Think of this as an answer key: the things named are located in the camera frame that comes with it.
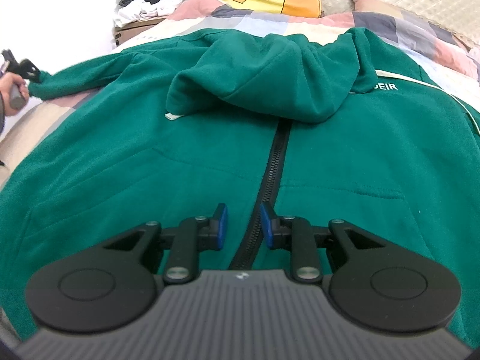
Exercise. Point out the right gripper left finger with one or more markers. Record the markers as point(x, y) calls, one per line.
point(191, 237)

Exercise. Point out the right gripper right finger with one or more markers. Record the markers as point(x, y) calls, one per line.
point(301, 239)

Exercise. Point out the green zip hoodie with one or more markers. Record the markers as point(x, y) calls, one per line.
point(354, 129)

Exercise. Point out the white clothes pile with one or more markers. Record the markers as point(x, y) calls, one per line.
point(139, 10)

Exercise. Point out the person's left hand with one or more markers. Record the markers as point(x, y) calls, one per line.
point(14, 93)

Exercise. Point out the cardboard box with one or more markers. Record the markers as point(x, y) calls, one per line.
point(131, 30)

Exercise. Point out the checkered patchwork quilt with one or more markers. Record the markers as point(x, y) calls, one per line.
point(447, 64)

